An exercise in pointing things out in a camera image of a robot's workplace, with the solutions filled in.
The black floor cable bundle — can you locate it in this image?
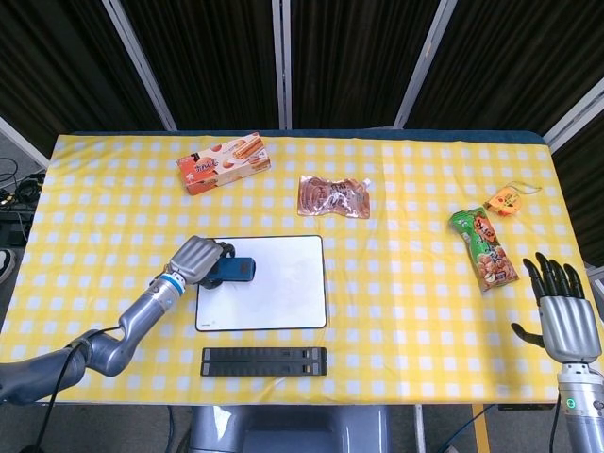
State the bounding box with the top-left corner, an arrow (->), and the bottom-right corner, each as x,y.
0,158 -> 46,210

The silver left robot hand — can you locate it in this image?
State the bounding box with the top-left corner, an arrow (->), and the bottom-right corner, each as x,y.
168,235 -> 235,292

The white board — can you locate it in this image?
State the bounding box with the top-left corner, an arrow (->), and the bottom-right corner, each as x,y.
194,234 -> 328,332

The white partition frame post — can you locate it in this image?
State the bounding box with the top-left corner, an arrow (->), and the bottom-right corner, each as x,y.
394,0 -> 457,129
101,0 -> 178,131
542,77 -> 604,153
0,115 -> 51,169
271,0 -> 294,131

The green snack bag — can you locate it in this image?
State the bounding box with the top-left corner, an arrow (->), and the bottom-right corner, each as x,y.
447,206 -> 520,294

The orange biscuit box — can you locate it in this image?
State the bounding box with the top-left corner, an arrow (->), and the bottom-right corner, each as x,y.
176,131 -> 274,196

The small orange snack packet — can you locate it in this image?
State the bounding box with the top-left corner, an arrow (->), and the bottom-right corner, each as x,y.
484,181 -> 544,220

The black and white shoe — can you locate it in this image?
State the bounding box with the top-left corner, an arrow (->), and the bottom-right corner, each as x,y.
0,248 -> 18,285

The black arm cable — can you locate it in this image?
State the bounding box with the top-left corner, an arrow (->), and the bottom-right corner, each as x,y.
33,327 -> 125,453

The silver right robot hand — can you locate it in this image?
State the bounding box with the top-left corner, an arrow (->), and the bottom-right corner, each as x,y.
511,251 -> 603,365

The brown spouted food pouch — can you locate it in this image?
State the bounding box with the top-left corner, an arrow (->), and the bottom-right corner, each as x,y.
296,174 -> 374,221

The dark ribbed partition panel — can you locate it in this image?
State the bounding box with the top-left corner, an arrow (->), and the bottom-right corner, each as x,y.
405,0 -> 604,138
0,0 -> 161,157
120,0 -> 284,131
290,0 -> 443,129

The blue whiteboard eraser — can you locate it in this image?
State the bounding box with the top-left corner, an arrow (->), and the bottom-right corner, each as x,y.
210,256 -> 257,284

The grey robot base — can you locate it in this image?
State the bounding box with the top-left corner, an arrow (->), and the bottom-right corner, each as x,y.
188,404 -> 393,453

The yellow white checkered tablecloth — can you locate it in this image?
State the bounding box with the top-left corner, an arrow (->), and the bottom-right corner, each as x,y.
0,133 -> 604,407

